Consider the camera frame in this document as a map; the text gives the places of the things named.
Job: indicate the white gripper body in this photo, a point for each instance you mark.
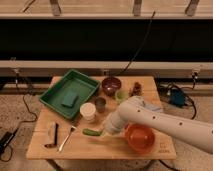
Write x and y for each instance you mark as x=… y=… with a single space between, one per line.
x=113 y=124

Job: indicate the green pepper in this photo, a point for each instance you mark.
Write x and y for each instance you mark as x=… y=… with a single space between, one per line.
x=90 y=132

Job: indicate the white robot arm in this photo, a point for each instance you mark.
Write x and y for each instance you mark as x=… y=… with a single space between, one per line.
x=136 y=110

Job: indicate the grey metal cup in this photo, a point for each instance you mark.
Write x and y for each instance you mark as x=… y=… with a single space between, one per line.
x=100 y=104

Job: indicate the white paper cup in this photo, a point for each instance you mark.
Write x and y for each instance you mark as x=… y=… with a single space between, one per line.
x=88 y=110

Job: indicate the light green cup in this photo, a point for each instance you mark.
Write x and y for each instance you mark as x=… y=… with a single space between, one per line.
x=121 y=96

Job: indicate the orange plastic bowl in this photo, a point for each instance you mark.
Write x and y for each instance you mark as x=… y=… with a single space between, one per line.
x=140 y=138

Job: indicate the wooden table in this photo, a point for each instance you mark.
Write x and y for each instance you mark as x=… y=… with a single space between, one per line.
x=81 y=147

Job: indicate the light blue cloth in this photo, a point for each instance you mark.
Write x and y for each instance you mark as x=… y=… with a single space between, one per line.
x=153 y=107

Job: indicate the dark red bowl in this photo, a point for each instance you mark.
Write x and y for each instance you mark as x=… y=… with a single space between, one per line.
x=110 y=85

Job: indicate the silver fork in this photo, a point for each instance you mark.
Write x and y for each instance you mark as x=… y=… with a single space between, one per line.
x=72 y=128

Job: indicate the green sponge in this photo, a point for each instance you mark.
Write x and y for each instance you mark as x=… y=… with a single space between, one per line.
x=69 y=99

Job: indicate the green plastic tray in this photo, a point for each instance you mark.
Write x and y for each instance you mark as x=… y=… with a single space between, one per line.
x=74 y=81

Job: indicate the blue power adapter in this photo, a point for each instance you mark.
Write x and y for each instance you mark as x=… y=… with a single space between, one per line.
x=177 y=98

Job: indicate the black power brick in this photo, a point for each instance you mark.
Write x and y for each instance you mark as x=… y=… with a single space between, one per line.
x=5 y=140

